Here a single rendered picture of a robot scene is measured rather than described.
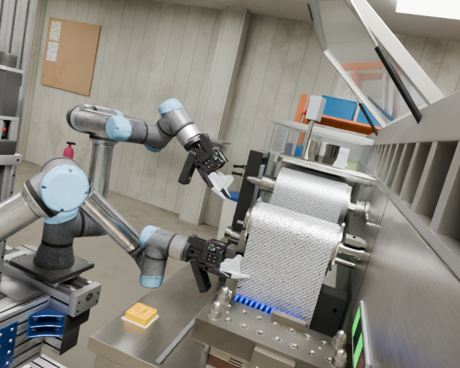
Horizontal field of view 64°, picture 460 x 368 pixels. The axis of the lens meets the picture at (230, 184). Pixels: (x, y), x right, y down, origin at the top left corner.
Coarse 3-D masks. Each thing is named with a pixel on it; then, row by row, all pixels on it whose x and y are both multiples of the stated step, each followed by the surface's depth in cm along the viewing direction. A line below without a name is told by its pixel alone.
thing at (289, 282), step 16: (256, 256) 109; (272, 256) 107; (288, 256) 106; (240, 272) 111; (256, 272) 109; (272, 272) 108; (288, 272) 106; (304, 272) 105; (320, 272) 104; (240, 288) 111; (256, 288) 110; (272, 288) 108; (288, 288) 107; (304, 288) 105; (320, 288) 104; (272, 304) 109; (288, 304) 107; (304, 304) 106; (304, 320) 106
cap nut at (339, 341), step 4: (340, 332) 96; (344, 332) 96; (336, 336) 97; (340, 336) 96; (344, 336) 96; (332, 340) 98; (336, 340) 96; (340, 340) 96; (344, 340) 96; (332, 344) 97; (336, 344) 96; (340, 344) 96; (344, 344) 96; (344, 348) 96
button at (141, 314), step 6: (138, 306) 113; (144, 306) 113; (126, 312) 108; (132, 312) 109; (138, 312) 110; (144, 312) 110; (150, 312) 111; (156, 312) 113; (126, 318) 109; (132, 318) 108; (138, 318) 107; (144, 318) 107; (150, 318) 110; (144, 324) 107
